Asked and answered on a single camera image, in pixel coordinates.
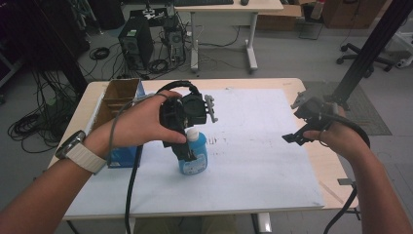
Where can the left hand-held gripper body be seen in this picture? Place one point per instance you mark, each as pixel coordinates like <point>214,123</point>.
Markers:
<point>195,109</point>

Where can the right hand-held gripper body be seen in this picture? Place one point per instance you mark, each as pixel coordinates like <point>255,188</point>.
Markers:
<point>313,110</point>

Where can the blue bottle with white cap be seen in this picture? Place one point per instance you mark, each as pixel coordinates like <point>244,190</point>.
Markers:
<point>198,164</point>

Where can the blue cardboard box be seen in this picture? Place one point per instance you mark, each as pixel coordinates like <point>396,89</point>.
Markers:
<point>121,89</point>

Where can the person's right hand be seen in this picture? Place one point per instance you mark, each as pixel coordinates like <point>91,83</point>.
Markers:
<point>344,139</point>

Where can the person's left hand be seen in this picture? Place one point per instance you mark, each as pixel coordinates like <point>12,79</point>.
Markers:
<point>139,123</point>

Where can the grey floor mat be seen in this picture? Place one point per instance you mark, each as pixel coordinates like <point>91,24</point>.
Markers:
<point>363,110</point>

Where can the white foam board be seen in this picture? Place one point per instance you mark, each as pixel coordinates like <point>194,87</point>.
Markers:
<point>253,162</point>

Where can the black office chair base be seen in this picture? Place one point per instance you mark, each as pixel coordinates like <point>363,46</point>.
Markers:
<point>354,57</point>

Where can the open computer tower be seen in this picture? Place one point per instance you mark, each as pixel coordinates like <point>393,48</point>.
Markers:
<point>175,42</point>

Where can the person's olive pants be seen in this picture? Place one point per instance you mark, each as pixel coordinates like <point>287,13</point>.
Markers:
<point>185,226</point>

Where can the black computer tower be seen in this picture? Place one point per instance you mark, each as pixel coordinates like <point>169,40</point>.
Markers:
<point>136,42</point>

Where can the white table leg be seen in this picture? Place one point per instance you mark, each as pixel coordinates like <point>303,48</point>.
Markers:
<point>264,222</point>

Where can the open cardboard box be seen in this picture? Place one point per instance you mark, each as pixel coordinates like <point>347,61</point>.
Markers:
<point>279,19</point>

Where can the wristwatch with white band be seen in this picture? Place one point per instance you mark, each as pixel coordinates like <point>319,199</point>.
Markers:
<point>86,157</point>

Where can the brown cabinet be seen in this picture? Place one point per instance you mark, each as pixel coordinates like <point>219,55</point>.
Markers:
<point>354,13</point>

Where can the white desk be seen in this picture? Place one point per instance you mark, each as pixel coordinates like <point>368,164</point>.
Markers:
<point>227,7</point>

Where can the black keyboard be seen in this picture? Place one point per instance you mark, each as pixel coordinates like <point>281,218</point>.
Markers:
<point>203,2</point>

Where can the black computer mouse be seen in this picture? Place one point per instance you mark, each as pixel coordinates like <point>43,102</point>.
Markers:
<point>244,2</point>

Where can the black metal stand post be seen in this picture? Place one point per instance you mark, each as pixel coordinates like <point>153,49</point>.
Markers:
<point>367,55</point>

